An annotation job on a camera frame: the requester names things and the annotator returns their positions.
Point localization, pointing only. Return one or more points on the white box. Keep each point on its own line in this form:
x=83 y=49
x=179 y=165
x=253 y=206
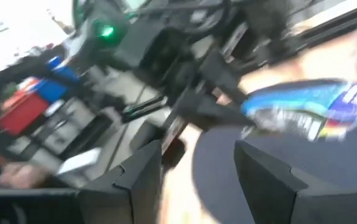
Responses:
x=79 y=161

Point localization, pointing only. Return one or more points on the blue purple raisin granola bar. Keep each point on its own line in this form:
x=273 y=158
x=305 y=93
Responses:
x=290 y=99

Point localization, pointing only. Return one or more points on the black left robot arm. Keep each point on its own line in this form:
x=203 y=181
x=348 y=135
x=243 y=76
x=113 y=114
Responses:
x=141 y=40

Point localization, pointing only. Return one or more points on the dark blue round mat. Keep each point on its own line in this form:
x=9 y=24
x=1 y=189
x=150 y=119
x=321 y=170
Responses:
x=321 y=161

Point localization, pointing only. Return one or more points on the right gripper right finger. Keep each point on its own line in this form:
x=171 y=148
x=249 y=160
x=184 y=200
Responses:
x=265 y=186

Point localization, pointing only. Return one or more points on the red box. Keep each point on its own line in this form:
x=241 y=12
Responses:
x=20 y=115

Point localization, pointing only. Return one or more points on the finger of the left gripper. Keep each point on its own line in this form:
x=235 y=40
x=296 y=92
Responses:
x=222 y=77
x=209 y=110

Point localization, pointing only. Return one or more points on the blue box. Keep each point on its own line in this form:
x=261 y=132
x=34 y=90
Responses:
x=54 y=87

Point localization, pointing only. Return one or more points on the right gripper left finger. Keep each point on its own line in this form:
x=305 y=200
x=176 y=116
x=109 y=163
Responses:
x=144 y=186

